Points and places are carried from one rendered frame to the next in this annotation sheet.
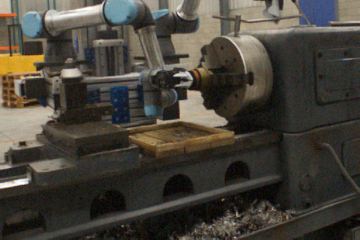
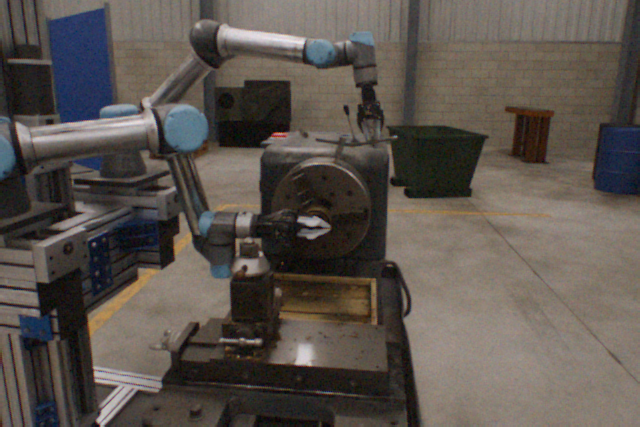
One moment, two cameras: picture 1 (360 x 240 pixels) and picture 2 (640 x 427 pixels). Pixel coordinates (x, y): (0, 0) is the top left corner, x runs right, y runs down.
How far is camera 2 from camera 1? 141 cm
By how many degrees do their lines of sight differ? 49
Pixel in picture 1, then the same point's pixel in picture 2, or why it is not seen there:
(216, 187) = not seen: hidden behind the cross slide
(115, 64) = (62, 197)
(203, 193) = not seen: hidden behind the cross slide
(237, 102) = (349, 240)
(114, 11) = (184, 132)
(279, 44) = (373, 169)
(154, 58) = (199, 192)
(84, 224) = not seen: outside the picture
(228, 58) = (336, 191)
